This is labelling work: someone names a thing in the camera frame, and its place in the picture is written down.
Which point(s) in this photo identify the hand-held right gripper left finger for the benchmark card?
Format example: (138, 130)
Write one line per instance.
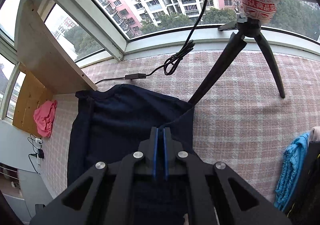
(155, 160)

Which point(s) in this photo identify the black tripod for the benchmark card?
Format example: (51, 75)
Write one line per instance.
(225, 60)

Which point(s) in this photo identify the white folded garment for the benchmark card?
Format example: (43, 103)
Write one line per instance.
(315, 134)

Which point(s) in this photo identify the pink plaid blanket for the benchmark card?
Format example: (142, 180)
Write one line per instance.
(237, 120)

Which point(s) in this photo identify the large light wooden board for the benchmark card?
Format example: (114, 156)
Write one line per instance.
(52, 52)

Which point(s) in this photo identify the navy blue sweatshirt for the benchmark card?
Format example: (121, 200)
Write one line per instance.
(120, 120)

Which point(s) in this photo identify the black power adapter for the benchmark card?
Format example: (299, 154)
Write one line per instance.
(41, 154)

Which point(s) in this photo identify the stack of folded clothes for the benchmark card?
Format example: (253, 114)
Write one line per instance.
(307, 177)

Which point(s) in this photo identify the knotty pine wood panel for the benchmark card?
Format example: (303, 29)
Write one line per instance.
(30, 100)

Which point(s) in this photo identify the white charger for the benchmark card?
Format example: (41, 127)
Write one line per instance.
(38, 140)

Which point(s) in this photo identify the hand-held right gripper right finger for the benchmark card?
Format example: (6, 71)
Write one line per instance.
(166, 160)

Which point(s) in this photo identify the pink garment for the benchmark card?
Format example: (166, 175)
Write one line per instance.
(45, 117)

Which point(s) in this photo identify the blue knitted garment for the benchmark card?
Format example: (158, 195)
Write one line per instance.
(292, 165)

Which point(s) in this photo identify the red white paper label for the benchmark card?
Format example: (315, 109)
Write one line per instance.
(257, 5)

